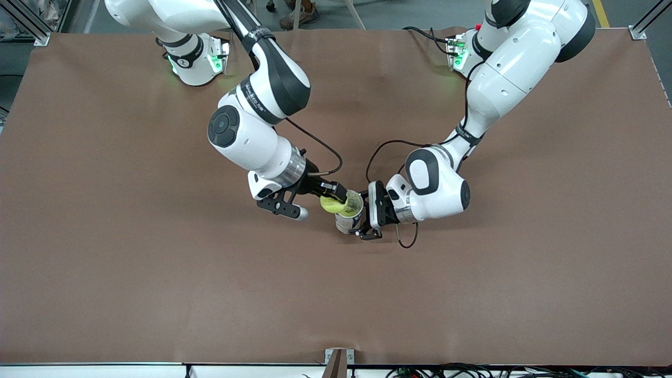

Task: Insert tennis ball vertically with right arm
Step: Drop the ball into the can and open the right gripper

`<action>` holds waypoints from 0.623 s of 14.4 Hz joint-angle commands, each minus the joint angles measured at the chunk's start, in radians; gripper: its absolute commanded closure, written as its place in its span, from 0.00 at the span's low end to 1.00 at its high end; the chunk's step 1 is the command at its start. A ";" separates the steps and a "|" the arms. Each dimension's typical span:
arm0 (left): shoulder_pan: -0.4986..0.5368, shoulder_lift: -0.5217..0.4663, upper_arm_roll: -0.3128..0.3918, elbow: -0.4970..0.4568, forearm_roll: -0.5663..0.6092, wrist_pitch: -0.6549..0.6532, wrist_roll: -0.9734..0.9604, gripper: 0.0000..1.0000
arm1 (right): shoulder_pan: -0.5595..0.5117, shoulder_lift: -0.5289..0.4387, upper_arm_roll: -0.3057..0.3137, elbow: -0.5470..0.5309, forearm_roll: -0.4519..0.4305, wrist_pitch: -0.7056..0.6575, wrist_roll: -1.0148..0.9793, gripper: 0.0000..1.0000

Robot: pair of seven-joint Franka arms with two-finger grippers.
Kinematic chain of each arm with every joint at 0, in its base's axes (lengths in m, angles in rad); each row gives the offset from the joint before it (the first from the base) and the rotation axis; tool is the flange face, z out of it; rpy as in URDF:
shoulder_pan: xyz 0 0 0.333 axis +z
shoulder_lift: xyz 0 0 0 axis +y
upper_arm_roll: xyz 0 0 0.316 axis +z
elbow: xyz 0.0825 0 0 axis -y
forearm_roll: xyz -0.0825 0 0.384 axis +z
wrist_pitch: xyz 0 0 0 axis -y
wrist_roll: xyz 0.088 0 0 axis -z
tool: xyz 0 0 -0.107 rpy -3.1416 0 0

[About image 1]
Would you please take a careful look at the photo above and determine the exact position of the small metal edge bracket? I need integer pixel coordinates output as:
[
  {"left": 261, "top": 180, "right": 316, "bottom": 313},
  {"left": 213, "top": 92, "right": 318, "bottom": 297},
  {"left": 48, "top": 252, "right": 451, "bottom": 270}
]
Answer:
[{"left": 324, "top": 348, "right": 355, "bottom": 378}]

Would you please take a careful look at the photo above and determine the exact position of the black cable bundle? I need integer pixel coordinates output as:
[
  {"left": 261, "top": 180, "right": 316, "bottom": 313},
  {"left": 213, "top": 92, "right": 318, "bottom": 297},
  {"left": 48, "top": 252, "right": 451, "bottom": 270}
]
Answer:
[{"left": 386, "top": 362, "right": 672, "bottom": 378}]

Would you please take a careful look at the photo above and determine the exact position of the clear plastic ball tube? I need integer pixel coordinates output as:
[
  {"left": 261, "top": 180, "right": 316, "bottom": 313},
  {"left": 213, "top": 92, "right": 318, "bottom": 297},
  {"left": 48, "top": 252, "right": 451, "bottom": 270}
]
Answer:
[{"left": 335, "top": 190, "right": 365, "bottom": 235}]

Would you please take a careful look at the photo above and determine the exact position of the black left base cable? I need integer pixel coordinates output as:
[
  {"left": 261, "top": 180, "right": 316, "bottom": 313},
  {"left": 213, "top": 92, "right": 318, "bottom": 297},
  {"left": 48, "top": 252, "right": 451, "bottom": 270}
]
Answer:
[{"left": 403, "top": 26, "right": 452, "bottom": 56}]

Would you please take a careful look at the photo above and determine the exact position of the aluminium frame profile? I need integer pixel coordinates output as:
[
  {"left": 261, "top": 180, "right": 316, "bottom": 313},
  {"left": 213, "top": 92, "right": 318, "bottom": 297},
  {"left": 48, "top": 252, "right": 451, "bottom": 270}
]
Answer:
[
  {"left": 630, "top": 0, "right": 672, "bottom": 41},
  {"left": 0, "top": 0, "right": 51, "bottom": 47}
]

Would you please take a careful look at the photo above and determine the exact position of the brown table cover sheet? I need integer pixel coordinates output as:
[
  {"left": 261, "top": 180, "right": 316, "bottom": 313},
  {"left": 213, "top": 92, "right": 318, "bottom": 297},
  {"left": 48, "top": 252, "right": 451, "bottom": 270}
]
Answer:
[{"left": 0, "top": 26, "right": 672, "bottom": 367}]

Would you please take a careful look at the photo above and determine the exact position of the yellow-green tennis ball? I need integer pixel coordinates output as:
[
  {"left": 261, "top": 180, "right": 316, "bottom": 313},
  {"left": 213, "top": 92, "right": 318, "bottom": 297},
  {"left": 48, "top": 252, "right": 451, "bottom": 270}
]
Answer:
[{"left": 320, "top": 194, "right": 348, "bottom": 215}]

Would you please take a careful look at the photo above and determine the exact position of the white table edge rail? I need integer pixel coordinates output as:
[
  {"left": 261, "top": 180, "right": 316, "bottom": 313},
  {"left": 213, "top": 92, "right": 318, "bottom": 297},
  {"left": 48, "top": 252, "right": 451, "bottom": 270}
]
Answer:
[{"left": 0, "top": 362, "right": 326, "bottom": 378}]

